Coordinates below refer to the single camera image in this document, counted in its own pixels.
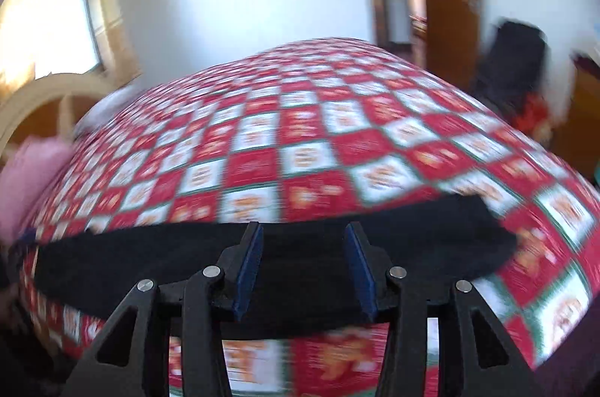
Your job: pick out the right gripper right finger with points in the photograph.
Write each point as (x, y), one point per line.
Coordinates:
(381, 286)

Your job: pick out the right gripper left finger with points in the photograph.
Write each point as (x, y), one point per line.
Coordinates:
(218, 292)

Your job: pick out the black pants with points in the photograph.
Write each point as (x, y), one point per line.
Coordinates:
(303, 284)

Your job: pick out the red checkered bed quilt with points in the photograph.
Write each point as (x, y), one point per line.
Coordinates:
(335, 126)

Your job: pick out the black folding chair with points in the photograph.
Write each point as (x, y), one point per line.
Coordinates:
(511, 69)

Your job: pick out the wooden dresser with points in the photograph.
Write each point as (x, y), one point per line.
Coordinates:
(576, 140)

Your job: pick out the pink folded blanket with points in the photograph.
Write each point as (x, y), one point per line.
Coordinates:
(27, 175)

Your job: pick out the cream wooden headboard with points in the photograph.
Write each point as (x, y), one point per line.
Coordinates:
(49, 107)

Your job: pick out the window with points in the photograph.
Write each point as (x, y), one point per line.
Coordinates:
(66, 42)

